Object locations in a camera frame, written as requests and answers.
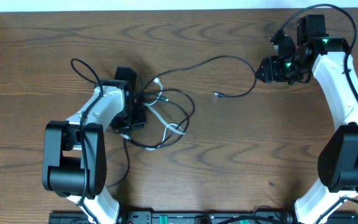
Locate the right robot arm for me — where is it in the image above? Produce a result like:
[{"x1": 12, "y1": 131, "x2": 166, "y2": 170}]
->
[{"x1": 255, "y1": 14, "x2": 358, "y2": 223}]

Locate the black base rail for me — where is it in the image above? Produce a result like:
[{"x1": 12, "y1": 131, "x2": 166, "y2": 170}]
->
[{"x1": 48, "y1": 211, "x2": 358, "y2": 224}]

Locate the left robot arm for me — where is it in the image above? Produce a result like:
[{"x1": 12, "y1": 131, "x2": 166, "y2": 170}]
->
[{"x1": 42, "y1": 67, "x2": 145, "y2": 223}]

